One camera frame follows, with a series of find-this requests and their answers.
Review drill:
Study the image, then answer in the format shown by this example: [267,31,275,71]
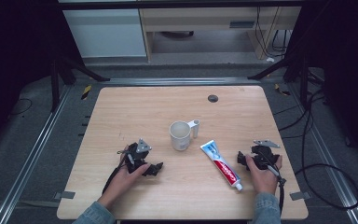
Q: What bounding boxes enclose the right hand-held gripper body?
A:
[250,139,282,171]

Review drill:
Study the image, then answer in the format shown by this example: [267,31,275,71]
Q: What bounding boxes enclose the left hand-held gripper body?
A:
[117,138,153,175]

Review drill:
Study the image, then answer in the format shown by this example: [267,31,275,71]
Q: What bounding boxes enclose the person's right hand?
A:
[244,154,283,196]

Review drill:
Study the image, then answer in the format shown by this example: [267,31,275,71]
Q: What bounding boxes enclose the person's left hand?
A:
[98,163,152,209]

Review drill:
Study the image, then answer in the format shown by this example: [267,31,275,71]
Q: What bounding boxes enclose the white red blue toothpaste tube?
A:
[200,139,244,192]

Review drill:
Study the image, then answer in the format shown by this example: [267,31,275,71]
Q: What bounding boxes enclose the grey tape piece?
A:
[53,190,76,201]
[289,191,311,202]

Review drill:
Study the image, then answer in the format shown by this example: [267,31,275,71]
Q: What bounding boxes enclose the yellow black tape strip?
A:
[80,85,92,101]
[274,83,292,97]

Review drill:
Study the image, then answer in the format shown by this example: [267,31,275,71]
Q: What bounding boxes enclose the black metal stand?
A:
[49,55,112,114]
[247,55,311,109]

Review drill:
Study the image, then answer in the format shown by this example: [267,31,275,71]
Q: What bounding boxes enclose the dark curtain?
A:
[287,0,358,171]
[0,0,86,153]

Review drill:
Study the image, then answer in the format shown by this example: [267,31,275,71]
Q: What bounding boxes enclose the white cabinet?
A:
[62,8,147,59]

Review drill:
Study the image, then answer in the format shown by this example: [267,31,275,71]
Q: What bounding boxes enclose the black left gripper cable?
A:
[101,153,129,196]

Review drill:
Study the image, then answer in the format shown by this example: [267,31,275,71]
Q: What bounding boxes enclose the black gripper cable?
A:
[101,153,129,196]
[265,162,288,217]

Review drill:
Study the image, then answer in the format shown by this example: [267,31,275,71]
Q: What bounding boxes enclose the white cup with handle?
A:
[168,119,201,152]

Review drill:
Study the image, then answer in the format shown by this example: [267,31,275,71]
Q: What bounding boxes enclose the black looped floor cable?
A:
[294,89,358,210]

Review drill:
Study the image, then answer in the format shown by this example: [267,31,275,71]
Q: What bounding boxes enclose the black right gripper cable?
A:
[265,162,288,217]

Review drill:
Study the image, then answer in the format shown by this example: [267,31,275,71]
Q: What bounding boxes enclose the silver floor rail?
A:
[103,77,261,87]
[287,83,358,224]
[0,84,73,224]

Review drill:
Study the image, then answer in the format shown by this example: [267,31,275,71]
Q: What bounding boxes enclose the black hanging desk cables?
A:
[255,7,293,59]

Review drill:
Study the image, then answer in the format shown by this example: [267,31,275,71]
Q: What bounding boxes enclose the thin black floor cable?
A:
[9,98,34,117]

